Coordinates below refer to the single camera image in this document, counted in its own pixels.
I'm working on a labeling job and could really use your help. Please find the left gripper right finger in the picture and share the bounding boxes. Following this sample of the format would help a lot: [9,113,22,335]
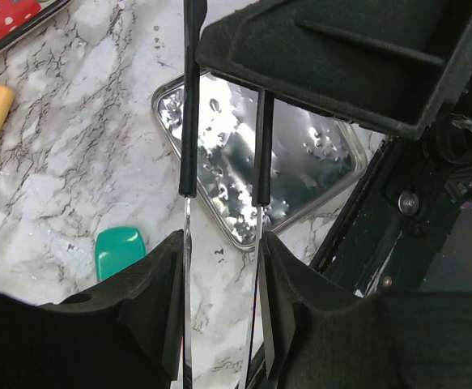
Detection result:
[259,232,472,388]

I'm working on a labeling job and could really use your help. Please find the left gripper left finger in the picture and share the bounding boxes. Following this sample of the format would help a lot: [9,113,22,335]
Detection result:
[0,230,184,388]

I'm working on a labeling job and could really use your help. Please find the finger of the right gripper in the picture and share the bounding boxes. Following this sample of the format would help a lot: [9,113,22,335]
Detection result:
[196,1,472,139]

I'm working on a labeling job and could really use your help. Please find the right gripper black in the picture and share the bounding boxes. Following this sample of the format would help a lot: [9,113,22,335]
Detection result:
[423,75,472,203]

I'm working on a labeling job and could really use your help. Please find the black metal tongs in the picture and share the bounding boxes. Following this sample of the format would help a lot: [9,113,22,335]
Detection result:
[178,0,274,388]

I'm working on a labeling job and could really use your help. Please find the green grey eraser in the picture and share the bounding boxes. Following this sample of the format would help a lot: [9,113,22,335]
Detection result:
[95,227,147,282]

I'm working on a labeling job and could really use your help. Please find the silver tin lid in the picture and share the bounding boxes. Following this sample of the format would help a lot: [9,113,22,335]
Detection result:
[151,69,368,253]

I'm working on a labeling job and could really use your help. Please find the strawberry pattern tray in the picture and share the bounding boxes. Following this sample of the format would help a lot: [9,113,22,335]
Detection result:
[0,0,71,53]

